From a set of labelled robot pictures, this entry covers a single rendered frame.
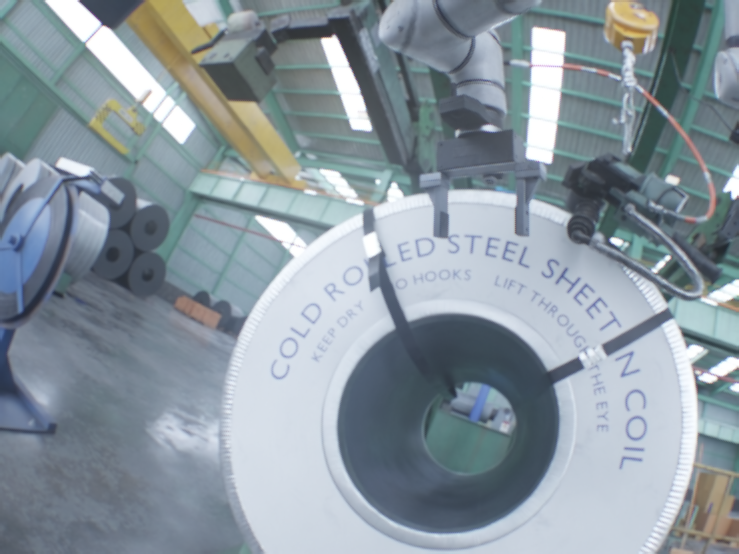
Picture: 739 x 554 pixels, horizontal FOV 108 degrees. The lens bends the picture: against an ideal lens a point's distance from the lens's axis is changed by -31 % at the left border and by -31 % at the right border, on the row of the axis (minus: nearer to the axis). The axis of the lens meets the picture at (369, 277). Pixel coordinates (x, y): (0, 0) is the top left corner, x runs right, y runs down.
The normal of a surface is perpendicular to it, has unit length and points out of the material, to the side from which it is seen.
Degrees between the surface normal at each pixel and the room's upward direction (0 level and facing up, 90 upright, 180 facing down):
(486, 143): 114
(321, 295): 90
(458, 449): 90
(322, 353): 90
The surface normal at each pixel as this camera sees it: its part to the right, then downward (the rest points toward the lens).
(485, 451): -0.29, -0.38
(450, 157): -0.65, -0.05
